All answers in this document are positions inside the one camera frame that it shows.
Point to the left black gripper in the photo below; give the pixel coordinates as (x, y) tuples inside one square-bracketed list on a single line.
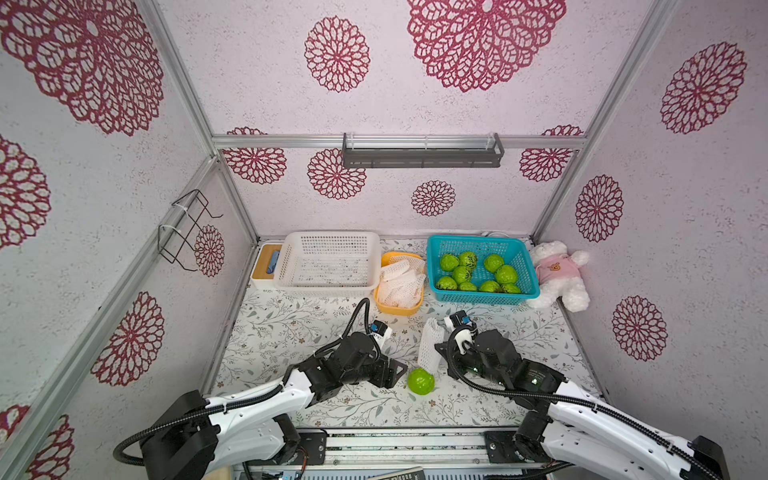
[(383, 368)]

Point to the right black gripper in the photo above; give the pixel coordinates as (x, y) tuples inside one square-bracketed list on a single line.
[(453, 354)]

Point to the green custard apple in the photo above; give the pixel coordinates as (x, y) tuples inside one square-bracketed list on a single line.
[(493, 262), (511, 288), (421, 382), (447, 283), (506, 274), (490, 287), (462, 274), (468, 259), (449, 262)]

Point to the white foam net sleeve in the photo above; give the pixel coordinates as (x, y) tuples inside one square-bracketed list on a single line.
[(428, 357)]

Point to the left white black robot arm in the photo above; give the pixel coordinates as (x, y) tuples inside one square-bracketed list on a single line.
[(198, 435)]

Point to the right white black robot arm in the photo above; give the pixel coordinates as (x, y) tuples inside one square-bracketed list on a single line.
[(565, 426)]

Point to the pile of white foam nets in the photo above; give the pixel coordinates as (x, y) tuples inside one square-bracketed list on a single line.
[(401, 285)]

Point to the floral table mat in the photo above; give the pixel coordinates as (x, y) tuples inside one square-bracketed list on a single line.
[(275, 329)]

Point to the yellow plastic tray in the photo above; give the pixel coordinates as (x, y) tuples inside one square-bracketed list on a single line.
[(399, 300)]

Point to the teal plastic basket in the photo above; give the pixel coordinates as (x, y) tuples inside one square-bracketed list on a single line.
[(513, 251)]

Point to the white plastic basket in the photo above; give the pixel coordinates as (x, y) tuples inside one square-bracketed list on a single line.
[(329, 264)]

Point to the white teddy bear pink shirt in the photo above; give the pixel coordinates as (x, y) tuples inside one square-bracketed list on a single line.
[(559, 277)]

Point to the white box wooden lid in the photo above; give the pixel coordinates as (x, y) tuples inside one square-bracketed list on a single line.
[(263, 272)]

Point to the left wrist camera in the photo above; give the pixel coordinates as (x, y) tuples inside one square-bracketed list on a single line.
[(380, 332)]

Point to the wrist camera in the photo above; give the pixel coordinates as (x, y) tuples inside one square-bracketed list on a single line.
[(380, 332), (459, 319)]

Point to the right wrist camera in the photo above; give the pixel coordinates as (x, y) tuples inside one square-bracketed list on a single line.
[(459, 319)]

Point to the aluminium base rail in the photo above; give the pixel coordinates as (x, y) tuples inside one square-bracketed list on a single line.
[(359, 453)]

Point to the black wire wall rack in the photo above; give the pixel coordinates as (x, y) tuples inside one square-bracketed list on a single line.
[(177, 237)]

